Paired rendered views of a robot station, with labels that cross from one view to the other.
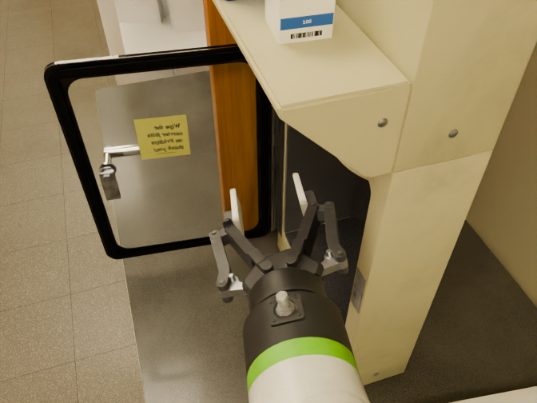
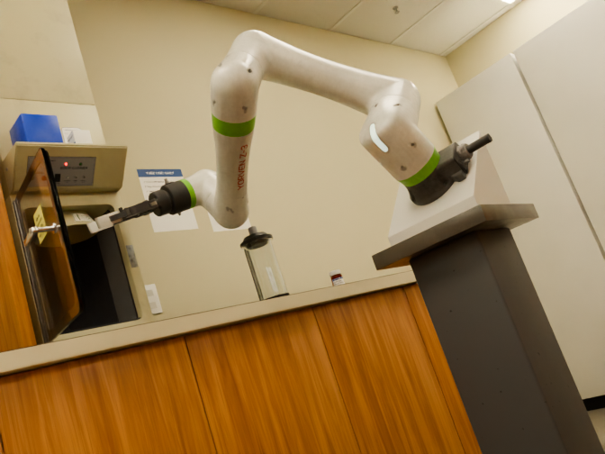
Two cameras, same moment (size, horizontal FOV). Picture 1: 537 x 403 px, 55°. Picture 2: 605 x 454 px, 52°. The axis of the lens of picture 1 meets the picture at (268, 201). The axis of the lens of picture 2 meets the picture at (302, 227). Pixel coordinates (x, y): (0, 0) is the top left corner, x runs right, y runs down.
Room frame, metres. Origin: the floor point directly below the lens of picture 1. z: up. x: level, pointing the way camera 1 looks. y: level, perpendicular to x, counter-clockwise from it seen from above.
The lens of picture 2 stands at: (0.76, 1.68, 0.70)
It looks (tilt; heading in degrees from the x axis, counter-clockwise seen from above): 13 degrees up; 242
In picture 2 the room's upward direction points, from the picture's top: 19 degrees counter-clockwise
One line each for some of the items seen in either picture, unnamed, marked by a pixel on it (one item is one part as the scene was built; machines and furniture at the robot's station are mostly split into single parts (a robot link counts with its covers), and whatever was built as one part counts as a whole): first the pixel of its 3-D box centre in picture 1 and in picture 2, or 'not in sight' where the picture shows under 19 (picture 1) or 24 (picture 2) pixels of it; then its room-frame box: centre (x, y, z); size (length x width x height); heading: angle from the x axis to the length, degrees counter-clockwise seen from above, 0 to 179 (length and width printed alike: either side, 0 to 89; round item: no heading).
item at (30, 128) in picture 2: not in sight; (36, 137); (0.57, 0.01, 1.56); 0.10 x 0.10 x 0.09; 18
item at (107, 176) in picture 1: (109, 184); not in sight; (0.59, 0.25, 1.18); 0.02 x 0.02 x 0.06; 11
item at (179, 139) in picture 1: (177, 165); (46, 249); (0.62, 0.15, 1.19); 0.30 x 0.01 x 0.40; 101
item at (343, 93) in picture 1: (280, 53); (71, 167); (0.49, -0.01, 1.46); 0.32 x 0.12 x 0.10; 18
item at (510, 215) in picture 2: not in sight; (456, 236); (-0.31, 0.45, 0.92); 0.32 x 0.32 x 0.04; 23
